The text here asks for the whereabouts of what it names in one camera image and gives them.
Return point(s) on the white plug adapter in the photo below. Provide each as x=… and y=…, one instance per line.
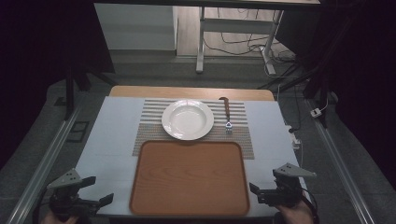
x=315, y=112

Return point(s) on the white deep plate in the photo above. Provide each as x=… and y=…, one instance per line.
x=187, y=119

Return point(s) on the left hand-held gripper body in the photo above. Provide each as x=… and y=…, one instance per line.
x=67, y=199

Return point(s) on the person's left hand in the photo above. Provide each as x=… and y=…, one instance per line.
x=57, y=219

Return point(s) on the white table cover sheet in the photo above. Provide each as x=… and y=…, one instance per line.
x=109, y=140

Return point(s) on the aluminium floor rail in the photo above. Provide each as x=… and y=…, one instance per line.
x=342, y=169
x=43, y=168

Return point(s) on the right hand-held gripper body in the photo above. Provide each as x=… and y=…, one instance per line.
x=288, y=189

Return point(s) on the person's right hand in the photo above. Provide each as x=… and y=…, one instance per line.
x=295, y=214

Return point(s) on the white cabinet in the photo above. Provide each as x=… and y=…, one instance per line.
x=134, y=28

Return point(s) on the white power strip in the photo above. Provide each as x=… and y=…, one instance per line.
x=294, y=140

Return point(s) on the black tripod stand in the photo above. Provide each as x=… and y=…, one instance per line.
x=69, y=93
x=320, y=77

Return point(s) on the brown wooden tray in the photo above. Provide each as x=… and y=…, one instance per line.
x=190, y=179

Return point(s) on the striped woven placemat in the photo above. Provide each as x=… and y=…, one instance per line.
x=149, y=140

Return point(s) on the white desk frame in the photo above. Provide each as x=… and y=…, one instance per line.
x=200, y=40

